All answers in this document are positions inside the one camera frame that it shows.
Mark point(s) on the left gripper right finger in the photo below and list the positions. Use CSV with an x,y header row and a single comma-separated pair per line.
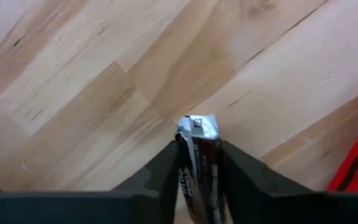
x,y
291,208

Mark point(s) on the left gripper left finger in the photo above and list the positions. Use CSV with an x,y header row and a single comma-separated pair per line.
x,y
104,208

